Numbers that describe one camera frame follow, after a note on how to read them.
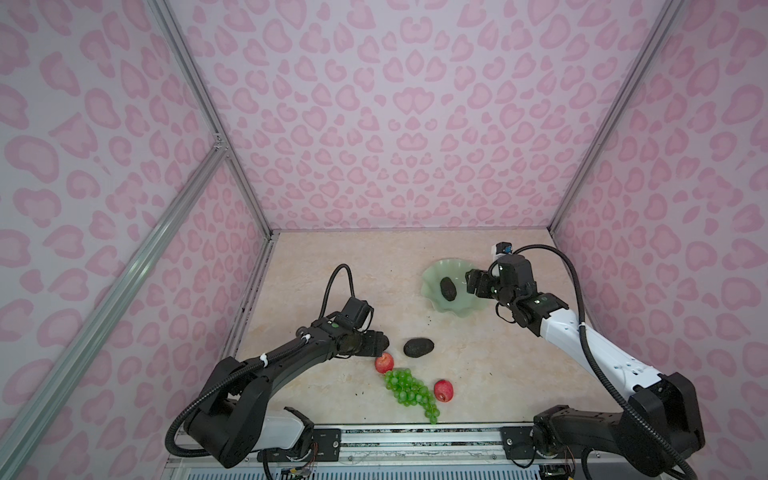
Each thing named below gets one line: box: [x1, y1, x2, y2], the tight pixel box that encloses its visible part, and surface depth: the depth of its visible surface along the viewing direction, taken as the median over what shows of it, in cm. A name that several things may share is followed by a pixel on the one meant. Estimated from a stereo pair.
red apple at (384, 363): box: [375, 352, 395, 374], surface depth 85 cm
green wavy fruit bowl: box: [421, 258, 489, 317], surface depth 103 cm
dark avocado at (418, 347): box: [403, 338, 435, 358], surface depth 87 cm
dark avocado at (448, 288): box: [440, 276, 457, 301], surface depth 102 cm
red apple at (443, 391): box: [433, 379, 454, 403], surface depth 80 cm
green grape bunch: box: [383, 368, 440, 424], surface depth 80 cm
